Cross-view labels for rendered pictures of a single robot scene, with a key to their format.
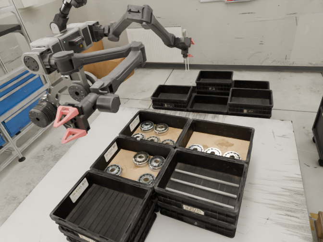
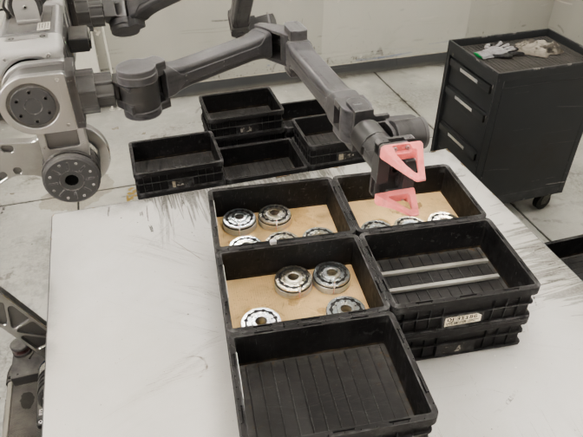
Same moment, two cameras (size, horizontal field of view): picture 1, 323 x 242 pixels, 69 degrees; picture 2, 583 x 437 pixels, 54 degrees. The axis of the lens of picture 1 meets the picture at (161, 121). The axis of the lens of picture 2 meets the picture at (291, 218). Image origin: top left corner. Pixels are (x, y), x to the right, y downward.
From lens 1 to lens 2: 0.91 m
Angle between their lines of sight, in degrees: 32
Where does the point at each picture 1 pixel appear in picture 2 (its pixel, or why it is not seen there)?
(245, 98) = (322, 134)
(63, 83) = not seen: outside the picture
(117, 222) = (359, 403)
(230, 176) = (461, 251)
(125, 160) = (257, 297)
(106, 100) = (415, 124)
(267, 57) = not seen: hidden behind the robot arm
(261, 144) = not seen: hidden behind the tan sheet
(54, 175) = (68, 412)
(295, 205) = (548, 264)
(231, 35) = (205, 16)
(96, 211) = (298, 407)
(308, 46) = (347, 27)
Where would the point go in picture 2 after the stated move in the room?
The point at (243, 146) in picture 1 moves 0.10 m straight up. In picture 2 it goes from (436, 201) to (442, 176)
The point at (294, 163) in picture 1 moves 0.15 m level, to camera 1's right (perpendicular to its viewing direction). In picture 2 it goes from (501, 208) to (524, 193)
